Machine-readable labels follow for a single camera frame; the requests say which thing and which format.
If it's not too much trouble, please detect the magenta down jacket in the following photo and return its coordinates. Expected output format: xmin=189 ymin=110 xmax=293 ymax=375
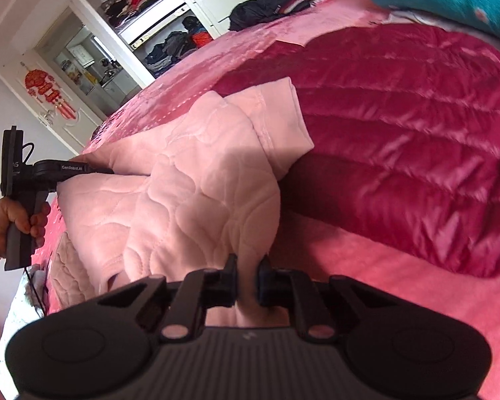
xmin=212 ymin=26 xmax=500 ymax=280

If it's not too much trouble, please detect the pink quilted garment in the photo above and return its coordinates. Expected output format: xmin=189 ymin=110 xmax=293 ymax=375
xmin=50 ymin=77 xmax=315 ymax=330

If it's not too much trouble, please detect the white wardrobe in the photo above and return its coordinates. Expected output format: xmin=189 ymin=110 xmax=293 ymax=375
xmin=67 ymin=0 xmax=259 ymax=80

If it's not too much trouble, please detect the white door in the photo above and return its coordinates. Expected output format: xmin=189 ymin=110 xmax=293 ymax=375
xmin=0 ymin=46 xmax=105 ymax=155

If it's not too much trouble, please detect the pink printed bed blanket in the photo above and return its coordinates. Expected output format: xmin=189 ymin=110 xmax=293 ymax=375
xmin=0 ymin=0 xmax=500 ymax=400

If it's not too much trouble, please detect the stack of dark folded clothes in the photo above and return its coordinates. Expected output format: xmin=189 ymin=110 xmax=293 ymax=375
xmin=144 ymin=16 xmax=215 ymax=78

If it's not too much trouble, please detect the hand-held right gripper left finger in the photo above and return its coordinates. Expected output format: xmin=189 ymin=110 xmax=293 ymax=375
xmin=96 ymin=253 xmax=239 ymax=340

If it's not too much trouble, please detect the red knot decoration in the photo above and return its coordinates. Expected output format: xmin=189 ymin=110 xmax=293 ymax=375
xmin=24 ymin=69 xmax=78 ymax=122

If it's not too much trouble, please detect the kitchen cabinet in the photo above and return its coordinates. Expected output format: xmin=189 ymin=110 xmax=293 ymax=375
xmin=52 ymin=29 xmax=144 ymax=109

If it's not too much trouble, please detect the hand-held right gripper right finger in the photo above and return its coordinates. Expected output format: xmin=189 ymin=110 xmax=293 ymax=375
xmin=255 ymin=255 xmax=405 ymax=344

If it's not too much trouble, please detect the person's left hand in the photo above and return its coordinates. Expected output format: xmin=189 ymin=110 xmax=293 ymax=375
xmin=0 ymin=198 xmax=51 ymax=261

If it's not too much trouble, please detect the black jacket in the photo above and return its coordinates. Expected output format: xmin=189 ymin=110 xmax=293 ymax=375
xmin=228 ymin=0 xmax=313 ymax=32

